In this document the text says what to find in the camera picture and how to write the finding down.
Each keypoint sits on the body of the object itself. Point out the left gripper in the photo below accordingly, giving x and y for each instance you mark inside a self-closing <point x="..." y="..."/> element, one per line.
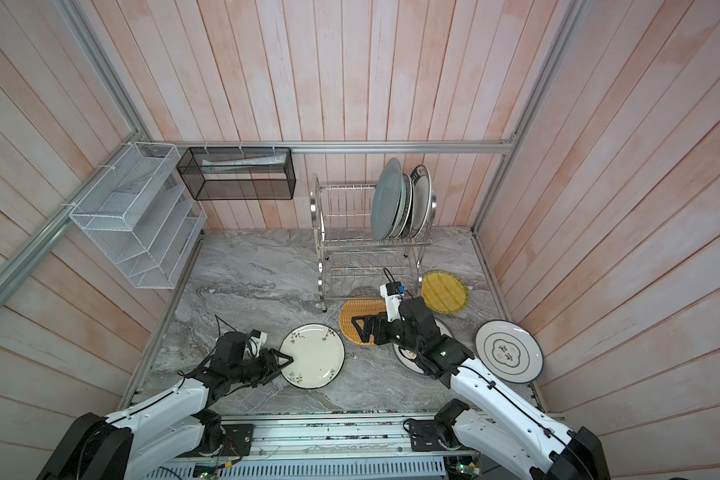
<point x="271" y="368"/>

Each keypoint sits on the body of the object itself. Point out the orange woven pattern plate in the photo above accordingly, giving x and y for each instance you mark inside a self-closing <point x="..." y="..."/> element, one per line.
<point x="358" y="307"/>

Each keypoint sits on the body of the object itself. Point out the white wire mesh shelf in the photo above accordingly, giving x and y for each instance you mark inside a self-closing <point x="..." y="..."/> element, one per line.
<point x="143" y="224"/>

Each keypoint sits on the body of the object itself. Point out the cream floral plate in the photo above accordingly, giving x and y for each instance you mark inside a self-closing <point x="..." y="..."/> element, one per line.
<point x="318" y="354"/>

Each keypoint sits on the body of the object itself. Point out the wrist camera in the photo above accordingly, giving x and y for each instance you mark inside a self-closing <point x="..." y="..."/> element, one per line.
<point x="256" y="341"/>
<point x="392" y="294"/>

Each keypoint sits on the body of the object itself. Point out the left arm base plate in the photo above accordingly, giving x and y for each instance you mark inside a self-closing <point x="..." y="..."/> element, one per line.
<point x="236" y="440"/>

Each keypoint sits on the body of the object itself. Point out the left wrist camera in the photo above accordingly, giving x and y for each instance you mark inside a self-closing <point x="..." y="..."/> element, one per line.
<point x="256" y="341"/>

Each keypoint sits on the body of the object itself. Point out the large orange sunburst plate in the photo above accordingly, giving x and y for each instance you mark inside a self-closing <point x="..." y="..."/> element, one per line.
<point x="407" y="357"/>

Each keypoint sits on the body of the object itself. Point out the yellow woven pattern plate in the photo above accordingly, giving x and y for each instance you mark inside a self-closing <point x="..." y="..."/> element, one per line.
<point x="444" y="292"/>

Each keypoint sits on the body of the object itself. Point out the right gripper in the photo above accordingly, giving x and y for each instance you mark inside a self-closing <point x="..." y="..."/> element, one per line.
<point x="366" y="332"/>

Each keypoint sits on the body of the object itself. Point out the stainless steel dish rack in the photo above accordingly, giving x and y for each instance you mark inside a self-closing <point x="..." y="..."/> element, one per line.
<point x="351" y="264"/>

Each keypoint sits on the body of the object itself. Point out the black wire mesh basket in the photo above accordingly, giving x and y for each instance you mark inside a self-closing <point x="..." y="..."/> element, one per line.
<point x="238" y="173"/>

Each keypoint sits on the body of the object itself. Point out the small orange sunburst plate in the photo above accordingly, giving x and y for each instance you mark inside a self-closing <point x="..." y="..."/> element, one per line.
<point x="408" y="190"/>

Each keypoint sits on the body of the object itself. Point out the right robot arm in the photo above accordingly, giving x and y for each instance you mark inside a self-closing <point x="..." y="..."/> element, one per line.
<point x="486" y="415"/>

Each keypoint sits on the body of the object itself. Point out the white plate green lettered rim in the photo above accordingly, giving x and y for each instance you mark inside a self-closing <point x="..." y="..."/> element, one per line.
<point x="422" y="192"/>

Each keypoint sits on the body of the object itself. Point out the light green flower plate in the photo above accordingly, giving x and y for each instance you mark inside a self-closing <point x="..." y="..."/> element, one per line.
<point x="396" y="226"/>

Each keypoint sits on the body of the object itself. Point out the white plate black cloud motif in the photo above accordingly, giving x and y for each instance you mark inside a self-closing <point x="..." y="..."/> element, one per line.
<point x="509" y="352"/>

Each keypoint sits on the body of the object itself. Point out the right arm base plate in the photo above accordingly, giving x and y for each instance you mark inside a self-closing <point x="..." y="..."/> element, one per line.
<point x="430" y="435"/>

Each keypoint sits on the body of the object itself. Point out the large teal plate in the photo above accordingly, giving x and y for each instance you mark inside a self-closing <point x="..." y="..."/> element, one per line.
<point x="386" y="200"/>

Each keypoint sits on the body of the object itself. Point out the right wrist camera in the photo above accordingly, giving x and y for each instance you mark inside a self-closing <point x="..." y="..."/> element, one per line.
<point x="392" y="294"/>

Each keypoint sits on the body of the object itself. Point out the aluminium frame rail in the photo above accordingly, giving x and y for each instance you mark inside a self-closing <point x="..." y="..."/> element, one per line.
<point x="366" y="146"/>

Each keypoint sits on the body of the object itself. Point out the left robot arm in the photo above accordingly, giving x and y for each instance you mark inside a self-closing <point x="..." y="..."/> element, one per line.
<point x="132" y="442"/>

